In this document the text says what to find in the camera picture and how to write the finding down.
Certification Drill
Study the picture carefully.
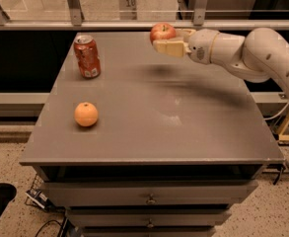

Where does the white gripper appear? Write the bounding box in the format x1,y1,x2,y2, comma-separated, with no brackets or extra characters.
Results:
153,29,219,64

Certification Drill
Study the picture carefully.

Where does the red apple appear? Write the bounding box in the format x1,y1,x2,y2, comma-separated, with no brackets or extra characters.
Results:
150,23,177,41

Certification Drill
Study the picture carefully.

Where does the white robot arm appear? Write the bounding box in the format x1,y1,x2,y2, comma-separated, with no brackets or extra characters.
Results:
151,28,289,100

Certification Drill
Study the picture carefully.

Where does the numbered grey pillar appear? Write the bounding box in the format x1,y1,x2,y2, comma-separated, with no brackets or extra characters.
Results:
119,0,137,20

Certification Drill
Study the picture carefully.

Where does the red soda can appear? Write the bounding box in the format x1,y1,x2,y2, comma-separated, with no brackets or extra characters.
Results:
74,35,101,79

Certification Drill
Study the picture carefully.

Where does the grey drawer cabinet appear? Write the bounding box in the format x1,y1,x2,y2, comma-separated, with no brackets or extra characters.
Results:
21,33,284,237

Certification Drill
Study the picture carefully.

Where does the orange fruit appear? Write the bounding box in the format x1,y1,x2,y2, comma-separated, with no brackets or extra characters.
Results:
74,102,99,127

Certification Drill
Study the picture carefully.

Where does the top grey drawer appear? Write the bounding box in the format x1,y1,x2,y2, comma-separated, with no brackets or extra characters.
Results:
40,181,257,207

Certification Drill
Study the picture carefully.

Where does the grey drawer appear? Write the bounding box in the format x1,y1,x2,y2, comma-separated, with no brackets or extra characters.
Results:
40,181,257,207
66,209,231,228

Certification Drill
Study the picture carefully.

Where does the metal window railing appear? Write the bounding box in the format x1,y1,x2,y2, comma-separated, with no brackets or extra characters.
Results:
0,0,289,31

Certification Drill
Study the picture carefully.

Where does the middle grey drawer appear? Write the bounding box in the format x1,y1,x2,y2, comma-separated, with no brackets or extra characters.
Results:
66,209,231,228

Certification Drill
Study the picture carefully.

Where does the yellow wooden frame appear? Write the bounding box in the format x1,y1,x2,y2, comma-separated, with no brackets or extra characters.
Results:
276,111,289,141

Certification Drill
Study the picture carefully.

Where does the wire basket with items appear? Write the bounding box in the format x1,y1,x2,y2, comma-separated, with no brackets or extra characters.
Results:
26,175,51,210

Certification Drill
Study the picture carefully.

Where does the black floor cable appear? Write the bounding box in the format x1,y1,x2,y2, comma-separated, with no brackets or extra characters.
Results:
35,216,73,237

